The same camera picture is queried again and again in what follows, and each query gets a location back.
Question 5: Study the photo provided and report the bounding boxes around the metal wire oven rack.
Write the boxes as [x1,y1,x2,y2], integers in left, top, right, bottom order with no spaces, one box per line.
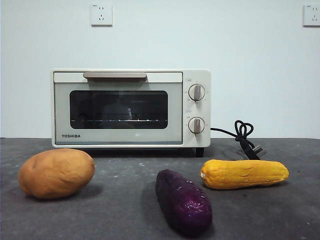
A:
[70,119,168,123]

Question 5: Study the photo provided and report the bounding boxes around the brown potato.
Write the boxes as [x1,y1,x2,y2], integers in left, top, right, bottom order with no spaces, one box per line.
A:
[18,147,96,200]

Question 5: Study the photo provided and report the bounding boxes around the black oven power cable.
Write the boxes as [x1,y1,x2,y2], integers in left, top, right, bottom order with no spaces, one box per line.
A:
[210,119,268,161]

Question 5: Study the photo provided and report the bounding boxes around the purple sweet potato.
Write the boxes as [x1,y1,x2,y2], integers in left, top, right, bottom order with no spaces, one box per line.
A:
[155,169,213,238]

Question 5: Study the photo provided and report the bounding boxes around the white Toshiba toaster oven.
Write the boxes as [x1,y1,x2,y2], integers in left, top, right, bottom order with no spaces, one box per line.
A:
[51,68,212,158]

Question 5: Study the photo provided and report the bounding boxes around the white wall socket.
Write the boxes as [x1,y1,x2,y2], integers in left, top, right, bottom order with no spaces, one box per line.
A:
[302,3,320,28]
[90,3,113,28]

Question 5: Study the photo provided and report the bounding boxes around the yellow corn cob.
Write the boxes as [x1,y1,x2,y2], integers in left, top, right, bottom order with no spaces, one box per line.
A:
[199,159,290,190]

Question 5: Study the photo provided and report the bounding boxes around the round white oven knob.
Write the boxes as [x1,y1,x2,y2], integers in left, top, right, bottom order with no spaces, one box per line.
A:
[187,116,206,134]
[187,84,207,102]

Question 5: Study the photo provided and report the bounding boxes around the glass oven door with handle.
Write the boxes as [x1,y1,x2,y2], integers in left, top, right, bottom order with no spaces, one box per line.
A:
[53,71,184,145]

